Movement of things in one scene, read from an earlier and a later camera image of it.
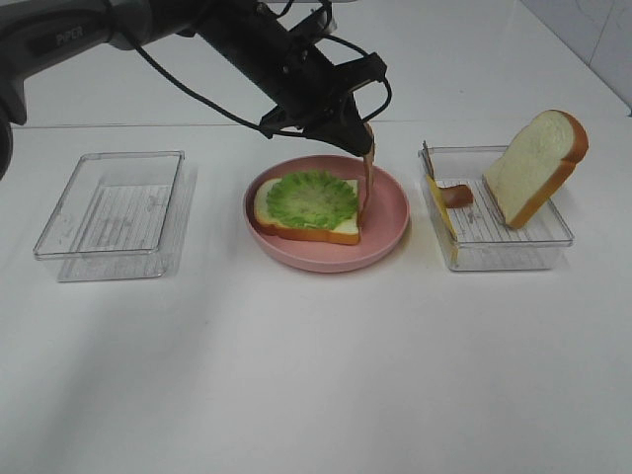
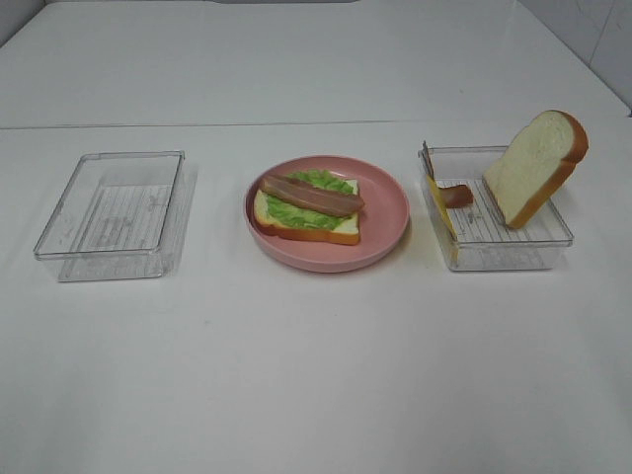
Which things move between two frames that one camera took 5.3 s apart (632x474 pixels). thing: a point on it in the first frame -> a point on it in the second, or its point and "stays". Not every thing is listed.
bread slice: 343,233 stays
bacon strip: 367,167 -> 311,196
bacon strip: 450,196 stays
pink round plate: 381,229 stays
